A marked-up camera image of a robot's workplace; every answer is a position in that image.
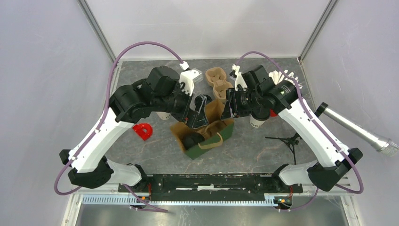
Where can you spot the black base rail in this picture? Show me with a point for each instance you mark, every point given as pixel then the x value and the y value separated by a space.
pixel 212 187

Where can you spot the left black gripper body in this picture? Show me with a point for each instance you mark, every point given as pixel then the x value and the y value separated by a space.
pixel 180 109

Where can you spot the stack of black lids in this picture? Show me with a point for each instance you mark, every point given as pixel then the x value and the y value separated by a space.
pixel 201 100

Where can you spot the green paper bag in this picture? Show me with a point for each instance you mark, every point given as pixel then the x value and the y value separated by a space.
pixel 216 133

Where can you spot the red D-shaped object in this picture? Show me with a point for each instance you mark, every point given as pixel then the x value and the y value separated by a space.
pixel 143 130

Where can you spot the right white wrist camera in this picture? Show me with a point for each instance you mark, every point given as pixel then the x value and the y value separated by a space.
pixel 236 75

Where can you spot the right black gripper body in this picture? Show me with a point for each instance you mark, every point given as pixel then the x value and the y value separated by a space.
pixel 242 101

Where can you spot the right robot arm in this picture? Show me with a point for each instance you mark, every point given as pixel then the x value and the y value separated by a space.
pixel 257 94

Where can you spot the silver microphone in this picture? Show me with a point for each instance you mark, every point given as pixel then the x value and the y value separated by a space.
pixel 380 143

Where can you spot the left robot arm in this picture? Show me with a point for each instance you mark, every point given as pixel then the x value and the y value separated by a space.
pixel 165 92

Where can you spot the single white paper cup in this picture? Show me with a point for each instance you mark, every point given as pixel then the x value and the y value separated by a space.
pixel 257 122

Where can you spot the stack of white paper cups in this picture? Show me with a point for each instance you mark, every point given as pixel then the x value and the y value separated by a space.
pixel 163 115

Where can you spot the stack of cardboard cup carriers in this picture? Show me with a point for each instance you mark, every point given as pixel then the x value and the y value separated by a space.
pixel 217 79

